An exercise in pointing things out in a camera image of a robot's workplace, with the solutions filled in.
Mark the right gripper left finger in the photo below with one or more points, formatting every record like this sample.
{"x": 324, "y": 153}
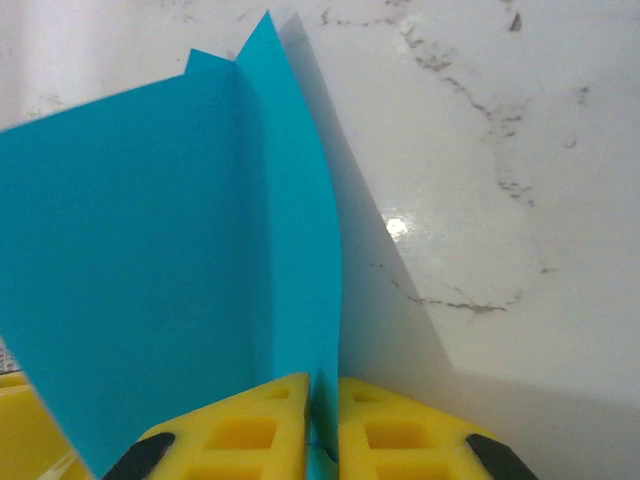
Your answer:
{"x": 240, "y": 440}

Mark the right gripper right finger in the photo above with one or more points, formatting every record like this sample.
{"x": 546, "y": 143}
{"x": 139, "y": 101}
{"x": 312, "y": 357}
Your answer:
{"x": 410, "y": 440}

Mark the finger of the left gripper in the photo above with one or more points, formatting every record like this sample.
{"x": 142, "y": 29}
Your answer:
{"x": 25, "y": 435}

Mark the blue cloth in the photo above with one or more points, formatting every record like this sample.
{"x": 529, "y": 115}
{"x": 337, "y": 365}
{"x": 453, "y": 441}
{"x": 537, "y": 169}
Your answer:
{"x": 150, "y": 225}

